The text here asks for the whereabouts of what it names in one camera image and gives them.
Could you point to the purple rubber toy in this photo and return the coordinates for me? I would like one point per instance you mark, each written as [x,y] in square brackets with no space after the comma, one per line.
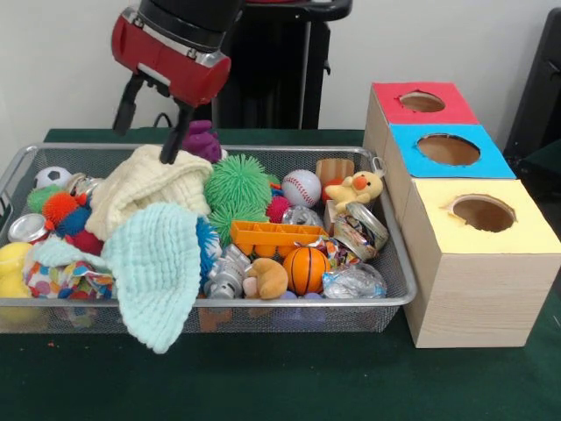
[203,140]

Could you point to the orange toy basketball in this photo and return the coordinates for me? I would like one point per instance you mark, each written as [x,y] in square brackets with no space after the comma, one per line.
[307,269]

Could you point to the dark green table cloth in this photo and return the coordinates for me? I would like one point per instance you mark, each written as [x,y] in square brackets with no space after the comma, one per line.
[263,386]
[543,155]

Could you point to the shallow clear mesh bin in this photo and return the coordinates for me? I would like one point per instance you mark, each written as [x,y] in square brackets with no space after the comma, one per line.
[372,316]

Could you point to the wooden box three holes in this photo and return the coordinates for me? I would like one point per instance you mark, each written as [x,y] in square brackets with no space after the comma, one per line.
[477,285]

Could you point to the yellow plush duck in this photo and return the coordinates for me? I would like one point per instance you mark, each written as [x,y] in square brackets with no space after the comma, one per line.
[357,186]

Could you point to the open tin can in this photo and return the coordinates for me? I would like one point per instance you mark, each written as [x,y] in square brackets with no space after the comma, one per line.
[364,232]

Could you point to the green spiky rubber ball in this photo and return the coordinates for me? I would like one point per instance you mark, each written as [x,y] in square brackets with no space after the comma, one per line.
[236,184]

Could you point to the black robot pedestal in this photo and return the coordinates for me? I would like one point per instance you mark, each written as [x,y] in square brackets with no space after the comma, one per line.
[271,66]

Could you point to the small soccer ball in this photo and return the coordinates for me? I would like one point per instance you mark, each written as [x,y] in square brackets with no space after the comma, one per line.
[52,176]

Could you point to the orange plastic toy tray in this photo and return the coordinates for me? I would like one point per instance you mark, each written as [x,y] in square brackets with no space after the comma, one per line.
[276,234]

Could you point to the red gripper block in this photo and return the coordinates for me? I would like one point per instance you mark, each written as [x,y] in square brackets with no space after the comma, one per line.
[175,70]

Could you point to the black stand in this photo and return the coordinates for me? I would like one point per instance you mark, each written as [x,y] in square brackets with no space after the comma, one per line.
[539,87]

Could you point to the mint waffle cloth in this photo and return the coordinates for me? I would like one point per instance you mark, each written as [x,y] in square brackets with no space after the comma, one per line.
[153,263]

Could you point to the white toy baseball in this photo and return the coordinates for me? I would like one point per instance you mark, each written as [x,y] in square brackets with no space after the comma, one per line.
[302,188]

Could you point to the cream waffle cloth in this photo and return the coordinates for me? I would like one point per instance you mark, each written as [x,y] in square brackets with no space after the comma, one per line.
[144,184]

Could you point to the white cloth round dots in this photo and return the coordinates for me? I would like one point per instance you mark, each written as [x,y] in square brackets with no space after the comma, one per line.
[57,278]

